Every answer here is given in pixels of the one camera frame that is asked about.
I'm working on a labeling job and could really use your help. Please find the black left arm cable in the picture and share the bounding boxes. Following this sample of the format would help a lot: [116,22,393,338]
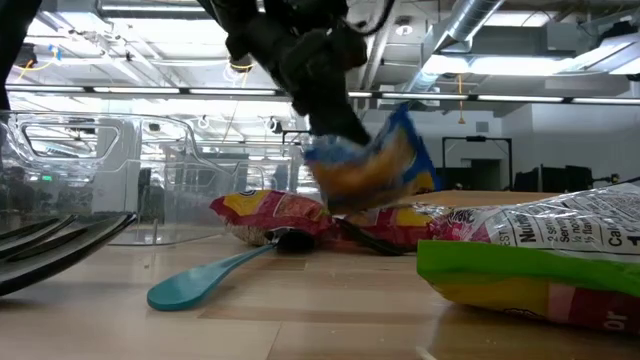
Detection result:
[344,0,397,37]

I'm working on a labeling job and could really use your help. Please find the red yellow ramen packet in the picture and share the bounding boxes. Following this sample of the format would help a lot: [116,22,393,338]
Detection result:
[344,202,451,251]
[209,188,334,247]

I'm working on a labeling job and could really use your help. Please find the green ramen noodle packet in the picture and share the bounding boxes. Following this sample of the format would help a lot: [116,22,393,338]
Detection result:
[416,182,640,335]

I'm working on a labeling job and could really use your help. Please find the black frame stand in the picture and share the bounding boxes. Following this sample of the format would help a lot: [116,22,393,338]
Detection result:
[441,134,515,192]
[280,127,314,149]

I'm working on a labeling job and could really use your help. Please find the orange translucent plastic bin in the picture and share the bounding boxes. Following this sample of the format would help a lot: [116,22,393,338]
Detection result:
[399,189,561,211]

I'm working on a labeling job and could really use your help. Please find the black overhead light rail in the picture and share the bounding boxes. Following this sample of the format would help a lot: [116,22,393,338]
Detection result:
[0,83,640,105]

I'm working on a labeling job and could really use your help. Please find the blue ramen noodle packet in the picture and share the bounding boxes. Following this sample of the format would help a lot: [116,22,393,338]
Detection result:
[303,102,441,214]

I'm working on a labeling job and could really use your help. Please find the orange hanging cord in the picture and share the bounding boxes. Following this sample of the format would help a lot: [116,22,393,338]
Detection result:
[455,73,466,126]

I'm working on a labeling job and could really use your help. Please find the black ceiling device yellow cable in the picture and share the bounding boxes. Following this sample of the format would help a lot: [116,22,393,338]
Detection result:
[14,42,41,70]

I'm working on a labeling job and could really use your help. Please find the silver spiral ventilation duct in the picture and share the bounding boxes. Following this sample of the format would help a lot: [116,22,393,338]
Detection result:
[402,0,506,96]

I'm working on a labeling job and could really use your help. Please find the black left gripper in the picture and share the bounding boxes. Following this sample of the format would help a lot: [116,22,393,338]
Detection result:
[272,27,372,145]

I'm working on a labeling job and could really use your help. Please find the clear plastic storage bin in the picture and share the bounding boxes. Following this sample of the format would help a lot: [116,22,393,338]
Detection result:
[219,143,314,197]
[0,109,236,247]

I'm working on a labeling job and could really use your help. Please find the grey ceiling pipe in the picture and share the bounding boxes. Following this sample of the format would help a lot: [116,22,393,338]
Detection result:
[97,0,221,21]

